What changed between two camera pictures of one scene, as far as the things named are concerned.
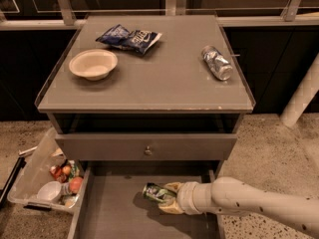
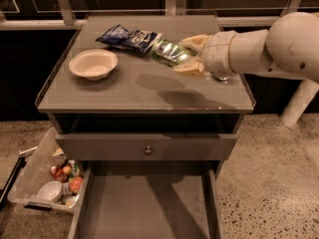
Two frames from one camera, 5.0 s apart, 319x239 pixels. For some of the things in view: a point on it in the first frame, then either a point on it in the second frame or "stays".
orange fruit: [75, 184] stays
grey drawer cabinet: [146, 89] stays
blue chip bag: [139, 41] stays
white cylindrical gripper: [184, 197] → [215, 54]
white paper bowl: [93, 64] stays
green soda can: [158, 193] → [169, 53]
